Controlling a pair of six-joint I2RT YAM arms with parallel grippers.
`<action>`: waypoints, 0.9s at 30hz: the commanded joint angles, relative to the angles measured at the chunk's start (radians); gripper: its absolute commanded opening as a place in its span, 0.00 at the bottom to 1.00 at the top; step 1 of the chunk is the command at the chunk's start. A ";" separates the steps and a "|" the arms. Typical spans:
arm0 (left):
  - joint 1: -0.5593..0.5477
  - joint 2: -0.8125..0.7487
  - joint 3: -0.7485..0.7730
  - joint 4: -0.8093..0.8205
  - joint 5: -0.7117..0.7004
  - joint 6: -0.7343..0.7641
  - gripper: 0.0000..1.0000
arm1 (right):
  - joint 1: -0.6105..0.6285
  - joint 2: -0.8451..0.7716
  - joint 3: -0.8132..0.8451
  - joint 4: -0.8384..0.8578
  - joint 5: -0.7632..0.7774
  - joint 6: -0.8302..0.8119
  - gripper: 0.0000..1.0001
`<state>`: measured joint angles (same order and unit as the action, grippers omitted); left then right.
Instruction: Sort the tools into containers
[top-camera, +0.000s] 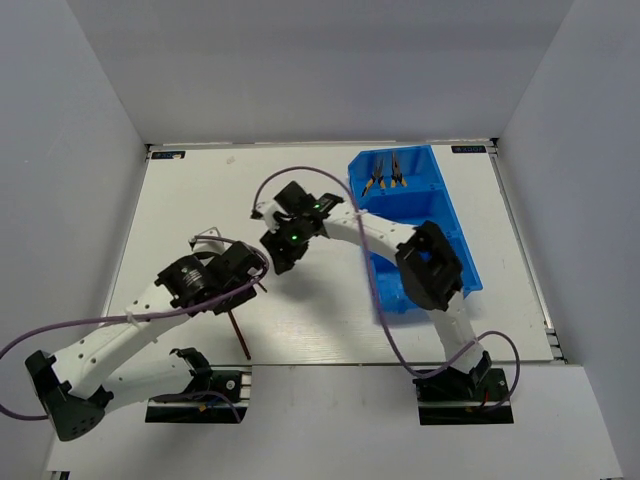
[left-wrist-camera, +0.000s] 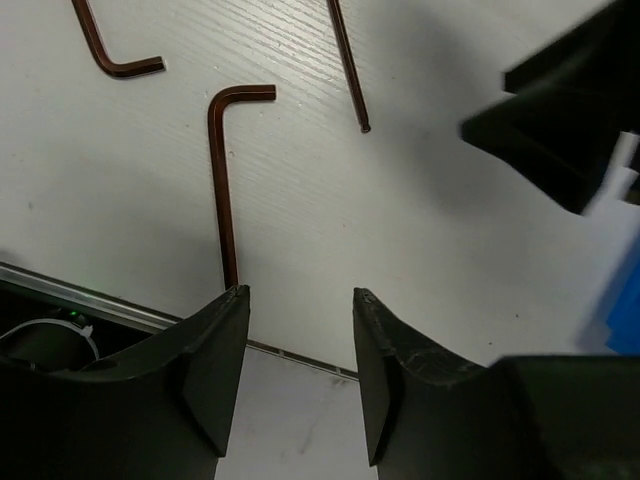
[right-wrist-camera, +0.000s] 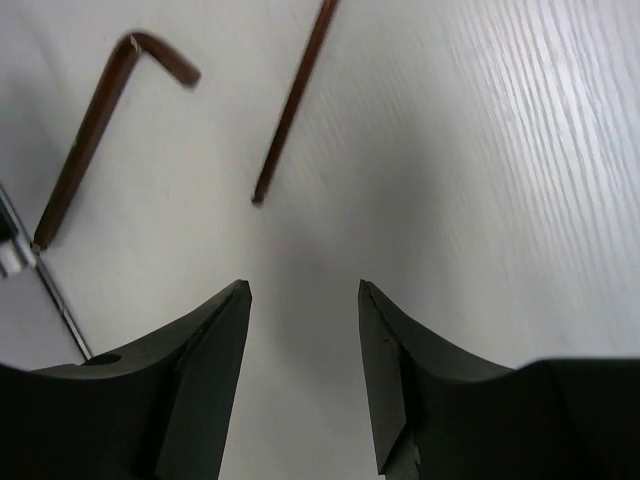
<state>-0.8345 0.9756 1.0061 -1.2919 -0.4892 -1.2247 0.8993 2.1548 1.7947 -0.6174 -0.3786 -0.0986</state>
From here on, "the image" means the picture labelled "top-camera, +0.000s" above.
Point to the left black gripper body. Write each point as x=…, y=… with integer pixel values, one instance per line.
x=235, y=302

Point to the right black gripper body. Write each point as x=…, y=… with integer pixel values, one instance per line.
x=290, y=239

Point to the large red hex key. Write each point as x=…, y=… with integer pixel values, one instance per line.
x=240, y=336

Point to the yellow needle-nose pliers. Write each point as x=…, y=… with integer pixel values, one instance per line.
x=397, y=176
x=377, y=177

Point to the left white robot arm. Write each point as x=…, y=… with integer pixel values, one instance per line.
x=82, y=383

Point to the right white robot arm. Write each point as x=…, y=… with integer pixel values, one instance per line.
x=430, y=271

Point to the blue plastic compartment bin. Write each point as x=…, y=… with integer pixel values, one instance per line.
x=425, y=198

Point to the left table corner label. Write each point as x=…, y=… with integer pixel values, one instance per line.
x=167, y=155

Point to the table corner label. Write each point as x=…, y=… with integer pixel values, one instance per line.
x=468, y=149
x=167, y=155

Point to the right table corner label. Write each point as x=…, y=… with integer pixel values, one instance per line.
x=468, y=149

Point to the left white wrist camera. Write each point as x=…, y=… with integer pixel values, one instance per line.
x=207, y=237

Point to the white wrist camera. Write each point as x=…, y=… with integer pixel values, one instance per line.
x=267, y=212
x=207, y=237

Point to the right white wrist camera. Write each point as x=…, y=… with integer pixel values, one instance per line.
x=267, y=212

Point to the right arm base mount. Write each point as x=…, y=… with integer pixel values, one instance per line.
x=486, y=405

